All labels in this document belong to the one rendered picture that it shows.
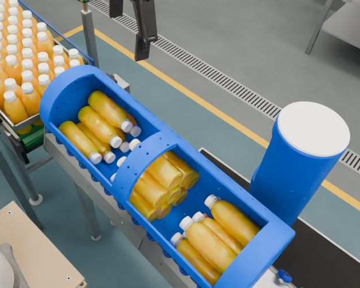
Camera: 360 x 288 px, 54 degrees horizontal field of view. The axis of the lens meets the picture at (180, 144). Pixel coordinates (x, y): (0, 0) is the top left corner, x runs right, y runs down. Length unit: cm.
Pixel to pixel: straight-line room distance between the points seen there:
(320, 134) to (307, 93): 181
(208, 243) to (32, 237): 49
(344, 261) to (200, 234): 139
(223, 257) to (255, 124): 195
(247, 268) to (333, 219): 169
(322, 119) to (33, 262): 114
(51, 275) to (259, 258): 55
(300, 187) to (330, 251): 77
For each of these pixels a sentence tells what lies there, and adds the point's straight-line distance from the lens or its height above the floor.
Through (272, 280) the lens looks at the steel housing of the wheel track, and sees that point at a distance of 123.
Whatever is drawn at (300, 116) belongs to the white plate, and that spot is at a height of 104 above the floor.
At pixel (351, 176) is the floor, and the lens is 281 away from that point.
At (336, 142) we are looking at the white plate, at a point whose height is 104.
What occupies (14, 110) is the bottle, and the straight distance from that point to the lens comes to 147.
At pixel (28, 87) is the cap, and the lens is 146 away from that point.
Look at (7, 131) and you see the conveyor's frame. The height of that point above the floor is 90.
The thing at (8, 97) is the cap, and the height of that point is 109.
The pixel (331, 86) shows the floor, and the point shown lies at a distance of 342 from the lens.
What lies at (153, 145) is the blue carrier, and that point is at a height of 123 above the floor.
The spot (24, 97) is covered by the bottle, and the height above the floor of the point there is 105.
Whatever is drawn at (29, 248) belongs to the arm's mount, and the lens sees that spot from 111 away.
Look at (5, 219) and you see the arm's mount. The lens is 116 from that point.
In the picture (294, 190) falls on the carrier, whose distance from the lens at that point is 157.
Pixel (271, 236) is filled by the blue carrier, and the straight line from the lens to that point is 93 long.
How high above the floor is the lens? 205
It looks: 52 degrees down
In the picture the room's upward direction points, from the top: 6 degrees clockwise
